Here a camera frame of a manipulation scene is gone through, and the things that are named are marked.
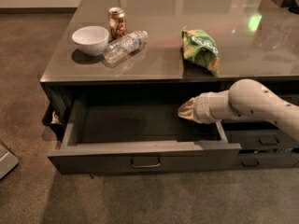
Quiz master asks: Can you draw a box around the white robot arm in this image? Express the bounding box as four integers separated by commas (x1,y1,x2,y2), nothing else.
178,79,299,141

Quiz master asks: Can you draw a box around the green chip bag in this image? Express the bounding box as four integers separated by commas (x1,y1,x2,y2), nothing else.
181,27,219,77

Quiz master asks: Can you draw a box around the clear plastic water bottle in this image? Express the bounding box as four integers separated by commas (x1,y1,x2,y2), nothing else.
103,31,148,63

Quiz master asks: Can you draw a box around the orange soda can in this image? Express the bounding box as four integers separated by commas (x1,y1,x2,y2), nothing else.
108,7,127,40

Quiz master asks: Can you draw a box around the white ceramic bowl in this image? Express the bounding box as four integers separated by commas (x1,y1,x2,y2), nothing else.
72,26,109,56

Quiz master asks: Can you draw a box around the black bin beside cabinet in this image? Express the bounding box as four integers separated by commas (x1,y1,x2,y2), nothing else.
42,105,64,137

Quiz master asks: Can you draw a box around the dark drawer cabinet frame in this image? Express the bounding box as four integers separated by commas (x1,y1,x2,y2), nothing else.
41,0,299,155

